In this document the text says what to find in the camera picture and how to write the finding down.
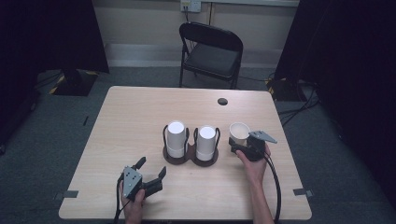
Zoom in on single white paper cup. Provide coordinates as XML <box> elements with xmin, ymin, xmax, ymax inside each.
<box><xmin>229</xmin><ymin>121</ymin><xmax>252</xmax><ymax>147</ymax></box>

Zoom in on black folding chair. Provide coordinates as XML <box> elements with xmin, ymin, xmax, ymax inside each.
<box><xmin>178</xmin><ymin>21</ymin><xmax>245</xmax><ymax>91</ymax></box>

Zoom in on right hand-held gripper cable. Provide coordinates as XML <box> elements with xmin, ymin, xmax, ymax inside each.
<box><xmin>262</xmin><ymin>154</ymin><xmax>283</xmax><ymax>224</ymax></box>

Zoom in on grey tape strip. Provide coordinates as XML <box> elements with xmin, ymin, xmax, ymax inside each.
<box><xmin>292</xmin><ymin>188</ymin><xmax>315</xmax><ymax>198</ymax></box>
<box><xmin>52</xmin><ymin>189</ymin><xmax>79</xmax><ymax>201</ymax></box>

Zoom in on black floor cables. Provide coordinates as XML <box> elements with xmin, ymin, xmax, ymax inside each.
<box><xmin>276</xmin><ymin>78</ymin><xmax>322</xmax><ymax>128</ymax></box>

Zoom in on black curtain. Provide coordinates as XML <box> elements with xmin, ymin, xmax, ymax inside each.
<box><xmin>0</xmin><ymin>0</ymin><xmax>111</xmax><ymax>147</ymax></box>
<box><xmin>273</xmin><ymin>0</ymin><xmax>396</xmax><ymax>216</ymax></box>

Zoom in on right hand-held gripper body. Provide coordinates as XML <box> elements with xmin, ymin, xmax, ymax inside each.
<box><xmin>230</xmin><ymin>129</ymin><xmax>278</xmax><ymax>162</ymax></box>

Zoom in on black double cup holder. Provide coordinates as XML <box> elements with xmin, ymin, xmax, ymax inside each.
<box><xmin>162</xmin><ymin>124</ymin><xmax>221</xmax><ymax>168</ymax></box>

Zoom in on left hand-held gripper cable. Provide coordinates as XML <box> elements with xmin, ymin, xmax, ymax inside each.
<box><xmin>112</xmin><ymin>173</ymin><xmax>132</xmax><ymax>224</ymax></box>

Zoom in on person's left hand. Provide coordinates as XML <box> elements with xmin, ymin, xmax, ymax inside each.
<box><xmin>119</xmin><ymin>181</ymin><xmax>147</xmax><ymax>224</ymax></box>

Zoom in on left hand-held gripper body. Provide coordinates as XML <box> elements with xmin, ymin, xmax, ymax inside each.
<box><xmin>117</xmin><ymin>165</ymin><xmax>164</xmax><ymax>203</ymax></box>

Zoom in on hand-held gripper cable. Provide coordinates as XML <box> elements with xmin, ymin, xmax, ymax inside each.
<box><xmin>262</xmin><ymin>154</ymin><xmax>283</xmax><ymax>224</ymax></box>
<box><xmin>112</xmin><ymin>173</ymin><xmax>132</xmax><ymax>224</ymax></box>

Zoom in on white wall power outlet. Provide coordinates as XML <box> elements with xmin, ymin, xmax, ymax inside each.
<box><xmin>179</xmin><ymin>0</ymin><xmax>203</xmax><ymax>14</ymax></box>

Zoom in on person's right hand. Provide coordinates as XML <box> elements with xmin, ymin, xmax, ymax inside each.
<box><xmin>234</xmin><ymin>143</ymin><xmax>272</xmax><ymax>185</ymax></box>

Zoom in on black stand base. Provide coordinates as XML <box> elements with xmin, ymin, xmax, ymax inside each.
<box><xmin>265</xmin><ymin>76</ymin><xmax>301</xmax><ymax>103</ymax></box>
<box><xmin>49</xmin><ymin>68</ymin><xmax>100</xmax><ymax>97</ymax></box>

